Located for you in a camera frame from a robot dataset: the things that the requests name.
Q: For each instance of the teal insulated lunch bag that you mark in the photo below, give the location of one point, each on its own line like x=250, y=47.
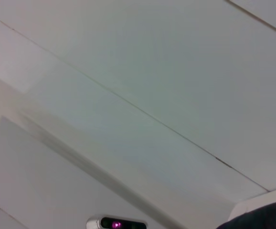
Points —
x=259, y=217

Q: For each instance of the silver head camera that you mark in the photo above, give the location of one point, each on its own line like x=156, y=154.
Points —
x=119, y=223

